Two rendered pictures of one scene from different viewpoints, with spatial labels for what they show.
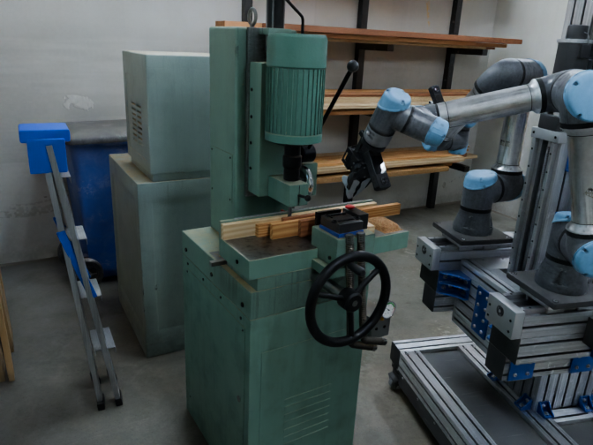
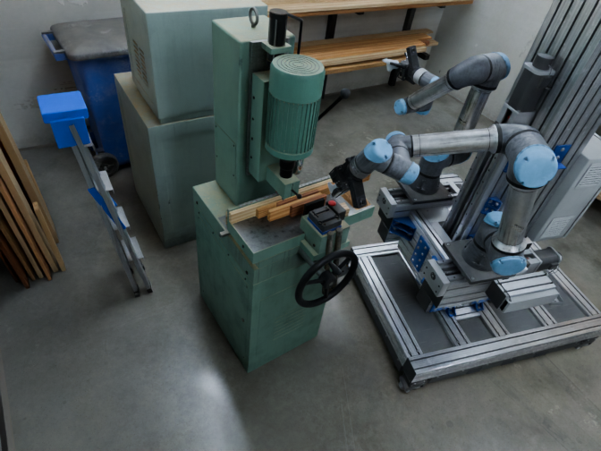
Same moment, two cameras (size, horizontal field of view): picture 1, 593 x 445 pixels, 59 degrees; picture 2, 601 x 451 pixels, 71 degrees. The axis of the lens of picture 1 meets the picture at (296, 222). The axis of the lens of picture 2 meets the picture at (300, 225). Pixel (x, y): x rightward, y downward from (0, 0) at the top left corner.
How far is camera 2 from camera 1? 64 cm
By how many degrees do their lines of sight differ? 25
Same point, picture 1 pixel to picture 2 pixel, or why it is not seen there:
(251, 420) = (251, 334)
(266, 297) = (265, 270)
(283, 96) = (283, 123)
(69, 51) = not seen: outside the picture
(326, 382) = not seen: hidden behind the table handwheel
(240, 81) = (243, 89)
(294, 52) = (295, 91)
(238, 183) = (241, 165)
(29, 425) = (86, 310)
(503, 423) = (421, 319)
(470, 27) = not seen: outside the picture
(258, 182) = (258, 172)
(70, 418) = (115, 304)
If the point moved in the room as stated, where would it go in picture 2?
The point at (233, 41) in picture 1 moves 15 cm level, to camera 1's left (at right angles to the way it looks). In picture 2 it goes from (237, 53) to (191, 47)
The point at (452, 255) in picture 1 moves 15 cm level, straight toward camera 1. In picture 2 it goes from (404, 208) to (402, 226)
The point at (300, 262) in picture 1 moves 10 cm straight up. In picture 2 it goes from (291, 244) to (293, 225)
